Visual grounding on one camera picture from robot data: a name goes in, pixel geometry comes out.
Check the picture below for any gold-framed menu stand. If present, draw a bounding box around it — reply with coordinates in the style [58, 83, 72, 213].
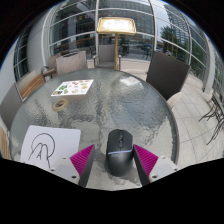
[96, 17, 137, 72]

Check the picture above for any tan tape roll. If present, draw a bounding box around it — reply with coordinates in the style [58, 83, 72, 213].
[52, 99, 69, 113]

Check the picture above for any black computer mouse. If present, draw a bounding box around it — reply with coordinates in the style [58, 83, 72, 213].
[105, 129, 135, 178]

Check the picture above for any white mouse pad black drawing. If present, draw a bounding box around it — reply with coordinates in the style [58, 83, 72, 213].
[19, 124, 82, 171]

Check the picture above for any wooden slat bench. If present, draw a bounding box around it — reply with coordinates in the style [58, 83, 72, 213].
[16, 70, 46, 101]
[0, 126, 12, 160]

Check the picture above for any black metal outdoor chair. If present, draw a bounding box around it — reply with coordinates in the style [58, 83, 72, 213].
[198, 93, 224, 146]

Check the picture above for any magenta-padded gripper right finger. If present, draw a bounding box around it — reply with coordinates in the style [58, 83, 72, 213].
[132, 144, 179, 187]

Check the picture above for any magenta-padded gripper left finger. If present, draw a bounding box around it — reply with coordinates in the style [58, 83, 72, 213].
[49, 144, 96, 188]

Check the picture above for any picture menu card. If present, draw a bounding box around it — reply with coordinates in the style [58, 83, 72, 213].
[50, 79, 95, 98]

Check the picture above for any brown wicker chair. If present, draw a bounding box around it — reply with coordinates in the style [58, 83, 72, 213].
[40, 53, 63, 81]
[93, 44, 122, 70]
[54, 50, 89, 77]
[0, 82, 24, 131]
[145, 50, 192, 109]

